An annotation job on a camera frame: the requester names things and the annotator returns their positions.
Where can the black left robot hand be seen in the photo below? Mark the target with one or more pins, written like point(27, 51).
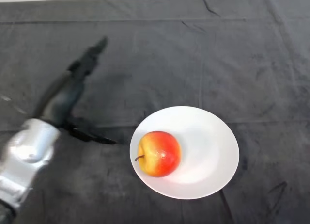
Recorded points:
point(65, 98)

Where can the red yellow apple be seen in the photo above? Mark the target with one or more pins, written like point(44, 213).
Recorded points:
point(159, 154)

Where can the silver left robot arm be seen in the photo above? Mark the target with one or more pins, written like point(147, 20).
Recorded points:
point(24, 158)

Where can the white round plate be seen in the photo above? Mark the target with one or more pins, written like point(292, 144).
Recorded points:
point(201, 146)

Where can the black cloth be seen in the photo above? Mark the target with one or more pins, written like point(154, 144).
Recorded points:
point(184, 54)

